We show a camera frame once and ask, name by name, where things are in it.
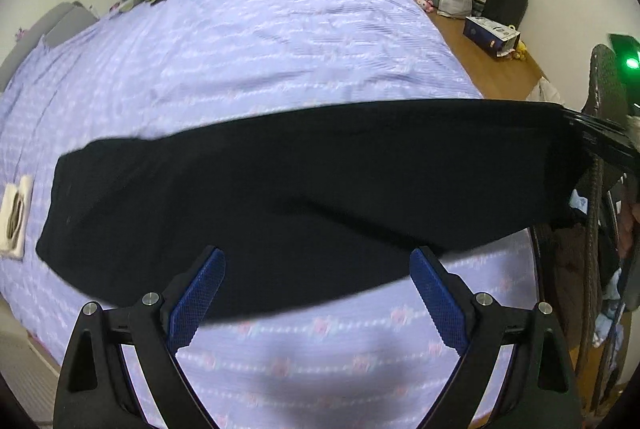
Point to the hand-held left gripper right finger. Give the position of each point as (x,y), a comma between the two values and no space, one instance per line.
(440,301)

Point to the yellow toy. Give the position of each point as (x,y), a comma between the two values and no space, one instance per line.
(520,53)

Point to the white fabric tag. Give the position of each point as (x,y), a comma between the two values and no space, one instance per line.
(15,219)

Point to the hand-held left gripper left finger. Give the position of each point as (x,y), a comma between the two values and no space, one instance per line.
(197,301)

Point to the brown cloth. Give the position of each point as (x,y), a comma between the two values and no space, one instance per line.
(567,279)

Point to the black box appliance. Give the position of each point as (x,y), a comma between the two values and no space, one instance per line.
(506,4)

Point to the white plastic bag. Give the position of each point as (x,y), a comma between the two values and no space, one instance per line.
(542,90)

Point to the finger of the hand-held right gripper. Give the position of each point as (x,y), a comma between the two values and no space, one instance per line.
(612,151)
(600,121)

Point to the black pants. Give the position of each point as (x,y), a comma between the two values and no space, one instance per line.
(300,189)

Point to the dark wicker laundry basket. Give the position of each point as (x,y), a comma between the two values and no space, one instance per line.
(592,309)

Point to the pink plush toy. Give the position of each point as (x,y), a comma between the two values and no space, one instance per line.
(423,3)

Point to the blue cardboard box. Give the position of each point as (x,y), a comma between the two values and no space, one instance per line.
(487,34)

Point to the grey headboard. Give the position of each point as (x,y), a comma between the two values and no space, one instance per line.
(50,24)

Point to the purple floral blanket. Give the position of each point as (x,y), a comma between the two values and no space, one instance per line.
(250,49)

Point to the blue cloth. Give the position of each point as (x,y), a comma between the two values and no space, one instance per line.
(610,309)

